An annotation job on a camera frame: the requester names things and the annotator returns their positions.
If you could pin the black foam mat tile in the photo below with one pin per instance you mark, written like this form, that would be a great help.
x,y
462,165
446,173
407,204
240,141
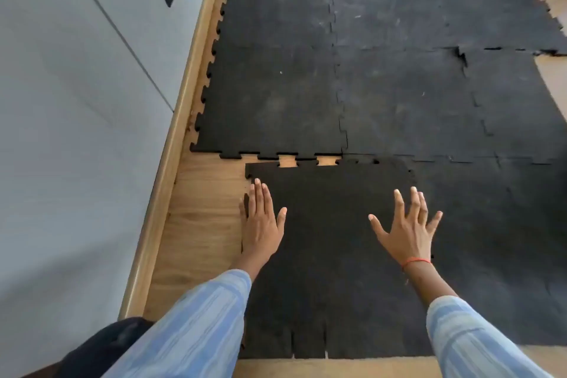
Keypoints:
x,y
332,267

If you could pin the person's dark trouser leg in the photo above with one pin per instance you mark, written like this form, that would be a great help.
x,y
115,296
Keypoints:
x,y
102,349

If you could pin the person's right forearm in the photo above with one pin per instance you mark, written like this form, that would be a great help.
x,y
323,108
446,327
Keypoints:
x,y
469,338

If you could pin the person's right hand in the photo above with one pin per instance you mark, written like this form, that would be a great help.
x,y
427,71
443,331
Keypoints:
x,y
407,238

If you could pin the person's left forearm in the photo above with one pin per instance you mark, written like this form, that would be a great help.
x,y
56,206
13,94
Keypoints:
x,y
195,329

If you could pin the wooden baseboard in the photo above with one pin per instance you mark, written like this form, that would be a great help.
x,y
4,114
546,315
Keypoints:
x,y
175,134

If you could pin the assembled black floor mat tiles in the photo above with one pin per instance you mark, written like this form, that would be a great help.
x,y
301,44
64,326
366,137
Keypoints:
x,y
398,94

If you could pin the person's left hand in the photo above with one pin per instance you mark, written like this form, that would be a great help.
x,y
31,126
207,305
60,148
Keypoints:
x,y
259,231

